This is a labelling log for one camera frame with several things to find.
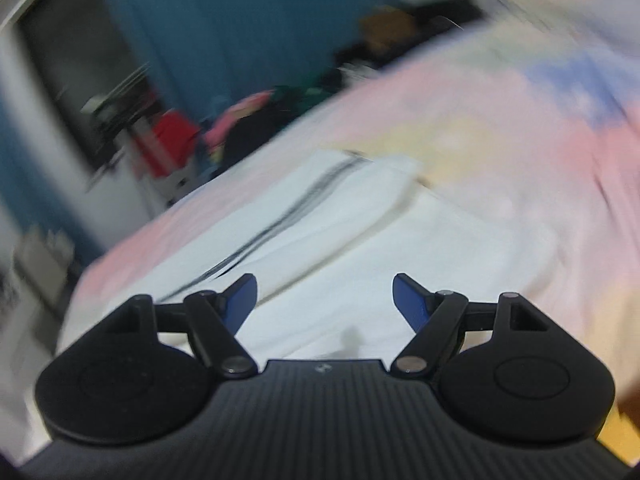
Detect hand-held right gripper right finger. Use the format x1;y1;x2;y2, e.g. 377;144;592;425
390;273;553;378

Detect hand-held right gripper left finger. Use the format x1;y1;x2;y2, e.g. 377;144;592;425
102;273;259;380

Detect white sweatpants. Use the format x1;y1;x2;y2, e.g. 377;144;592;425
100;150;566;361

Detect pink clothes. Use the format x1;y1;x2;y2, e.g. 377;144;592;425
204;91;277;147

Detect black garment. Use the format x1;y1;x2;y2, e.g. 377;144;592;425
222;109;303;167

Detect red garment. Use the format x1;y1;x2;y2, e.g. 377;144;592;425
147;109;202;178

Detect pastel bed sheet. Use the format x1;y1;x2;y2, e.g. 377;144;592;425
55;0;640;461

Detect green garment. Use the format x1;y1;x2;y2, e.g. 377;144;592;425
270;84;337;112

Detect brown paper bag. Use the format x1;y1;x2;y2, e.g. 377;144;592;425
359;7;422;57

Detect wide blue curtain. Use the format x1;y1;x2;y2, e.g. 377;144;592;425
90;0;401;126

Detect dark window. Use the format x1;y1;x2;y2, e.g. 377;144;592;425
15;0;166;171

